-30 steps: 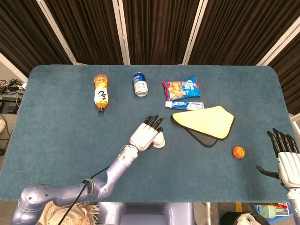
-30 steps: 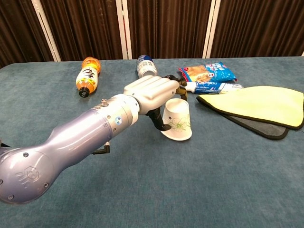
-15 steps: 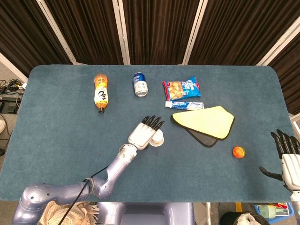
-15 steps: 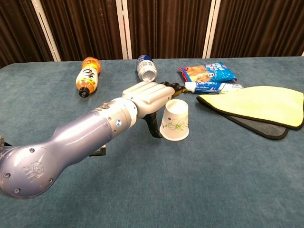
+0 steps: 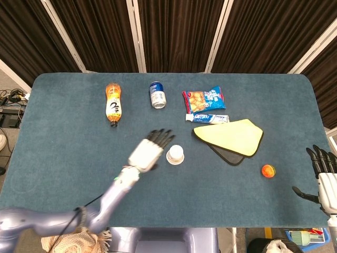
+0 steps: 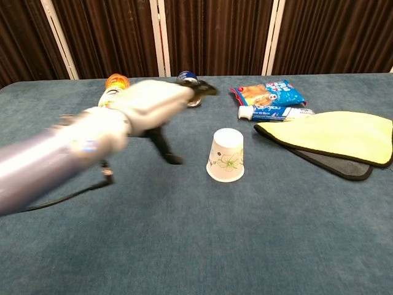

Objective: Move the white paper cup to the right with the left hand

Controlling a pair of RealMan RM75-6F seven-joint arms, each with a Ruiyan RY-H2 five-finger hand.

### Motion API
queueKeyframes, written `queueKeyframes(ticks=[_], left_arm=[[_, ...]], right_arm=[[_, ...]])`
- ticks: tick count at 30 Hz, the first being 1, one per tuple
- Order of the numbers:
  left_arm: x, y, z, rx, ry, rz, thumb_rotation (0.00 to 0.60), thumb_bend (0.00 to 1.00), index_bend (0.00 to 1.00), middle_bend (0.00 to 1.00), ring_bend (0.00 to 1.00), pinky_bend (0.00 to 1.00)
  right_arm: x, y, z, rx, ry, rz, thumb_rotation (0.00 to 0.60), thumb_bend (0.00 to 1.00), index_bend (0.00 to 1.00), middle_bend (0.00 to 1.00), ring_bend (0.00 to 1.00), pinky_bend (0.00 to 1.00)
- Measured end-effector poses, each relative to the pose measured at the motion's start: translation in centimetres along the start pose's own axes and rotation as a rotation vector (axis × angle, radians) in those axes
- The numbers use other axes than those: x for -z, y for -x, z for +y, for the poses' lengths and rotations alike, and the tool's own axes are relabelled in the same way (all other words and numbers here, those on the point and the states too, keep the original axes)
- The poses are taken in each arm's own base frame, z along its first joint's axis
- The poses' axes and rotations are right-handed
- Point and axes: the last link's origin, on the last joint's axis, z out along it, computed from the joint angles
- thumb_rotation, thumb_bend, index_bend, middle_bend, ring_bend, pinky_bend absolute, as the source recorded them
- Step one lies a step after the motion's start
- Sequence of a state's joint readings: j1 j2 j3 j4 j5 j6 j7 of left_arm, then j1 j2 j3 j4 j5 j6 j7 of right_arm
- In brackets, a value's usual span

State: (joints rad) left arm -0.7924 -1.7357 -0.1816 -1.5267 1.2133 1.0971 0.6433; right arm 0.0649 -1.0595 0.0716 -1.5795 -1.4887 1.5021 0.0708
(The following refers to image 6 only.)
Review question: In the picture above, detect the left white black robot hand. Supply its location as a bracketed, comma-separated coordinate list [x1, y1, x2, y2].
[121, 79, 219, 165]

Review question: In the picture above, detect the white floral paper cup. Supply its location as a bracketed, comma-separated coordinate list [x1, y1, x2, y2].
[206, 127, 246, 183]

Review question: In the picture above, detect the orange tea plastic bottle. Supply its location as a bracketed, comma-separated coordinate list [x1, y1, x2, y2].
[98, 73, 131, 108]

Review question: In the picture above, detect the blue white drink can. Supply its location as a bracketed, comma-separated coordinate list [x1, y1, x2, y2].
[176, 71, 204, 108]

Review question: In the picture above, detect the dark brown curtain panel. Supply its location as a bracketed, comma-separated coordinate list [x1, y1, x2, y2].
[160, 0, 271, 77]
[0, 0, 70, 89]
[51, 0, 160, 79]
[271, 0, 393, 76]

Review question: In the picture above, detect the blue red snack bag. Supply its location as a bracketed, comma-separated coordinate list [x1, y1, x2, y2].
[230, 79, 306, 108]

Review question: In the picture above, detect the blue white toothpaste tube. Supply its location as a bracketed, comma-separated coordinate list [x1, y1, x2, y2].
[238, 105, 316, 122]

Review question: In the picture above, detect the yellow microfiber cloth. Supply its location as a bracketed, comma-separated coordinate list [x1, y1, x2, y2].
[254, 111, 393, 168]

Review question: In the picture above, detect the dark grey microfiber cloth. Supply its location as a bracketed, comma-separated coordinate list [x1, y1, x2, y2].
[287, 147, 374, 181]

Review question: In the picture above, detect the white partition frame post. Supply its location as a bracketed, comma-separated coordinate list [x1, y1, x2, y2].
[261, 0, 287, 76]
[41, 0, 80, 81]
[149, 0, 171, 77]

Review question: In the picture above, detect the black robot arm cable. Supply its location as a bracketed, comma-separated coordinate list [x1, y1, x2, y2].
[24, 159, 115, 213]

